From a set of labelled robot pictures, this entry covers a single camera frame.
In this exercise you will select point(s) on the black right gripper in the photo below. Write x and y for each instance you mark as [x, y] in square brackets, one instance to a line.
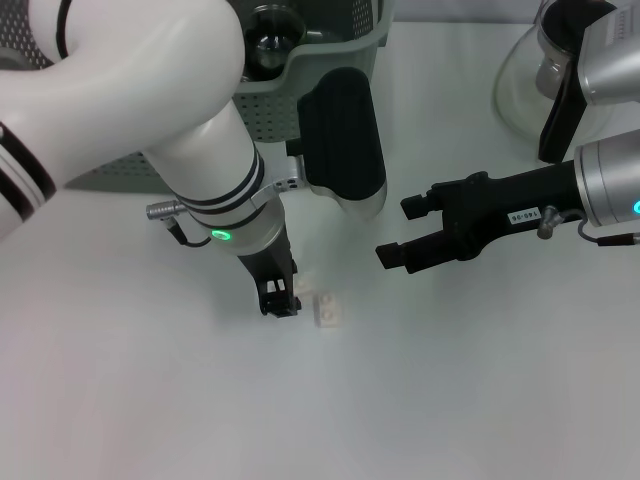
[500, 205]

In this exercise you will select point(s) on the glass teacup black holder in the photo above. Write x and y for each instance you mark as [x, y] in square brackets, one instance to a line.
[272, 45]

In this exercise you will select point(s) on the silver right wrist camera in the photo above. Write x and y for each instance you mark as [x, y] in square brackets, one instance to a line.
[615, 70]

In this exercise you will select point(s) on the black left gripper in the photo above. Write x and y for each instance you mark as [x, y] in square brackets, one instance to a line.
[270, 262]

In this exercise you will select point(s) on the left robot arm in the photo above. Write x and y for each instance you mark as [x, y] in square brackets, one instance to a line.
[150, 100]

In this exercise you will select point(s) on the grey-green perforated storage bin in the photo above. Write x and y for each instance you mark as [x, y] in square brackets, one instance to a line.
[270, 115]

